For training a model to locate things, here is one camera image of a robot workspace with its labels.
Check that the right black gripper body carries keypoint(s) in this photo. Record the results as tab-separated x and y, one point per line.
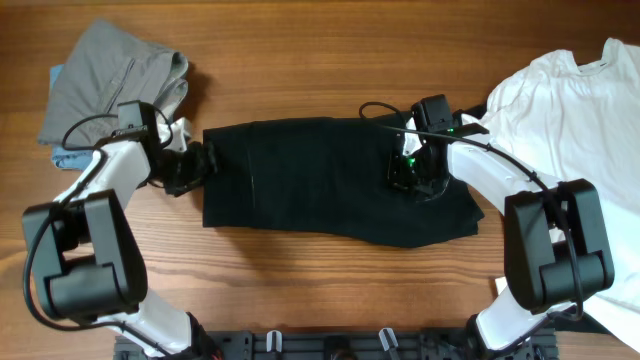
411	171

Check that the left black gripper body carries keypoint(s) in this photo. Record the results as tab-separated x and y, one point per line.
187	168

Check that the black shorts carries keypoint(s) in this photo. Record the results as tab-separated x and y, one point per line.
326	175

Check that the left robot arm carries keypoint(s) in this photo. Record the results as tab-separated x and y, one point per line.
84	269

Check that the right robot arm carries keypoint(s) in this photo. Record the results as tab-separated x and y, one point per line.
556	250

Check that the folded blue garment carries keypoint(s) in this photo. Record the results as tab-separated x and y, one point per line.
61	158

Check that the folded grey shorts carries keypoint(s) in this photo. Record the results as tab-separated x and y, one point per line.
109	66

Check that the white t-shirt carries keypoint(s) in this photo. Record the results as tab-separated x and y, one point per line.
582	121

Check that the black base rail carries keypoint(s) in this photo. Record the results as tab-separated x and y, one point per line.
428	344

